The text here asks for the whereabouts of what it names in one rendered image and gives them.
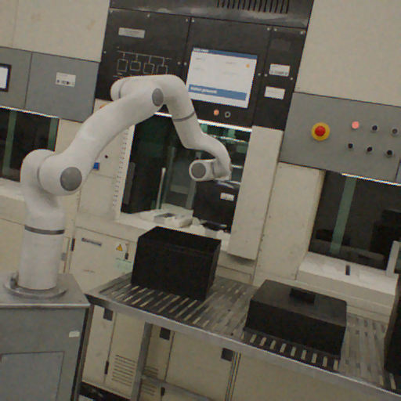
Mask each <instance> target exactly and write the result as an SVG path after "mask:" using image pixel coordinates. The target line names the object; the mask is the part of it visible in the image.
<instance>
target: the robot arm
mask: <svg viewBox="0 0 401 401"><path fill-rule="evenodd" d="M110 97H112V99H113V101H114V102H112V103H109V104H107V105H106V106H104V107H101V108H100V109H98V110H97V111H96V112H95V113H94V114H93V115H91V116H90V118H89V119H88V120H87V121H85V122H84V123H83V124H82V125H81V126H80V128H79V129H78V130H77V132H76V133H75V136H74V139H73V141H72V143H71V145H70V146H69V147H68V149H67V150H65V151H64V152H63V153H61V154H58V153H55V152H52V151H49V150H36V151H33V152H31V153H29V154H28V155H27V156H26V158H25V159H24V161H23V165H22V168H21V176H20V178H21V186H22V191H23V198H24V200H25V204H26V211H27V212H26V218H25V224H24V230H23V240H22V246H21V252H20V257H19V263H18V268H17V271H16V273H13V272H11V275H10V277H8V278H6V279H5V280H3V285H2V286H3V287H4V288H5V289H6V290H7V291H8V292H9V293H11V294H14V295H17V296H20V297H25V298H54V297H56V296H59V295H62V294H65V293H66V292H67V289H68V285H67V283H66V282H64V281H63V280H60V279H58V278H57V277H58V272H59V266H60V257H62V251H63V242H64V237H65V231H66V225H67V213H66V211H65V208H64V206H63V203H62V201H61V198H60V196H67V195H71V194H73V193H75V192H77V191H78V190H79V189H80V188H81V187H83V186H84V184H85V182H86V181H87V179H88V177H89V175H90V173H91V171H92V167H93V165H94V164H95V162H96V159H97V157H98V156H99V154H100V153H101V151H102V150H103V149H104V148H105V147H106V145H108V144H110V143H111V142H112V141H113V139H114V138H115V137H116V136H117V135H118V134H119V133H121V132H123V131H124V130H125V129H126V128H129V127H131V126H133V125H136V124H138V123H140V122H142V121H145V120H146V119H148V118H150V117H152V116H153V115H155V114H156V113H157V111H158V110H159V109H160V108H161V106H163V104H167V106H168V109H169V113H170V115H171V117H172V120H173V123H174V125H175V128H176V130H177V132H178V134H179V138H180V141H181V143H182V145H183V146H184V147H185V148H188V149H195V150H203V151H207V152H209V153H210V154H212V155H213V156H214V157H215V158H216V159H211V160H196V161H194V162H193V163H192V164H191V166H190V168H189V174H190V175H191V177H192V178H193V179H194V180H196V181H209V180H213V179H216V178H220V179H225V178H226V176H228V175H232V170H233V169H232V164H231V160H230V159H229V155H228V153H227V150H226V148H225V147H224V146H223V145H222V144H221V143H220V142H219V141H217V140H216V139H213V138H212V137H211V136H209V135H206V134H204V133H203V132H202V131H201V127H200V124H199V122H198V120H197V115H196V113H195V109H194V107H193V103H192V101H191V98H190V96H189V94H188V92H187V90H186V86H185V84H184V83H183V81H182V80H181V79H180V78H178V77H176V76H175V75H169V74H166V75H154V76H137V77H129V78H122V79H120V80H118V81H116V82H115V83H114V84H113V85H112V86H111V89H110Z"/></svg>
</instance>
